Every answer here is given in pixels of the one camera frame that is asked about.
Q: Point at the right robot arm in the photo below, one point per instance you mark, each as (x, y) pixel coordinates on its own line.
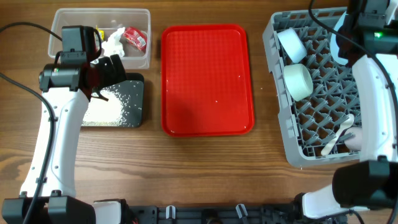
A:
(368, 40)

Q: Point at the white plastic spoon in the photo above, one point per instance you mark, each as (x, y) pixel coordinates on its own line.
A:
(343, 126)

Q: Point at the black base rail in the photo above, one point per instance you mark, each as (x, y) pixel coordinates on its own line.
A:
(238, 214)

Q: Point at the large light blue plate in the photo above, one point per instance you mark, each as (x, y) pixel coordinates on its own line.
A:
(334, 48)

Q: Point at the yellow snack wrapper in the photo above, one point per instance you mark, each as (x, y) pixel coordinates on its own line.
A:
(100, 34)

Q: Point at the white tissue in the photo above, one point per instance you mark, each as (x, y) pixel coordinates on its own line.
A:
(113, 46)

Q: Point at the black waste tray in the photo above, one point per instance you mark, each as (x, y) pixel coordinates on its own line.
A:
(133, 102)

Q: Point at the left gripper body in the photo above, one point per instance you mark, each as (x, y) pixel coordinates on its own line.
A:
(112, 70)

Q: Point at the white plastic cup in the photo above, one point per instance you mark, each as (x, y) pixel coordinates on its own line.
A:
(354, 143)

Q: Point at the clear plastic waste bin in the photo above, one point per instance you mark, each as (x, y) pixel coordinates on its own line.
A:
(109, 20)

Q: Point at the red silver snack wrapper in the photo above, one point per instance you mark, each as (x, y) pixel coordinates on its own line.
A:
(136, 38)

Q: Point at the red serving tray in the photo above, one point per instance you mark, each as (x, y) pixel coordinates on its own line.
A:
(206, 81)

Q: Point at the green bowl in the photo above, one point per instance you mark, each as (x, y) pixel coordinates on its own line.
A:
(298, 81)

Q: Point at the white rice grains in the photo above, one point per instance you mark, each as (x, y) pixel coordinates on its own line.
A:
(107, 107)

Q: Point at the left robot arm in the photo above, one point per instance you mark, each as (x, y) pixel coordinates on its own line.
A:
(48, 192)

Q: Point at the grey dishwasher rack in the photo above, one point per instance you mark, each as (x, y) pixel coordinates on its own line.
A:
(309, 124)

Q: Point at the light blue bowl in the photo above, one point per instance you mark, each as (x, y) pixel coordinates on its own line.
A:
(292, 44)

